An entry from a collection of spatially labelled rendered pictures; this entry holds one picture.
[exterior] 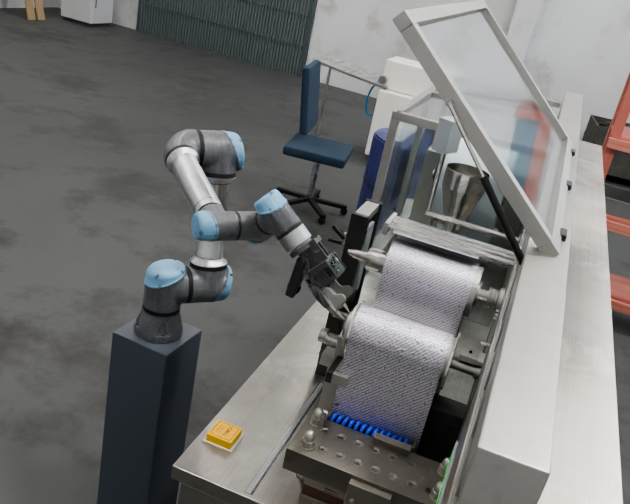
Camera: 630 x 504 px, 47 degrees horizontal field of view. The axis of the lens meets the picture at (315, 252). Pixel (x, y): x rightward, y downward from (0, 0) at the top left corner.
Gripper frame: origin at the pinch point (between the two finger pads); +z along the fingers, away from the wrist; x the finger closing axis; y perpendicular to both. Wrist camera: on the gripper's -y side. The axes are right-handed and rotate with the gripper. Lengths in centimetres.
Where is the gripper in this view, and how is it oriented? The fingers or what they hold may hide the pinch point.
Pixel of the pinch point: (340, 313)
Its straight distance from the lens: 185.8
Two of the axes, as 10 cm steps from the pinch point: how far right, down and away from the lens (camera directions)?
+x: 3.4, -3.2, 8.8
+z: 5.8, 8.1, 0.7
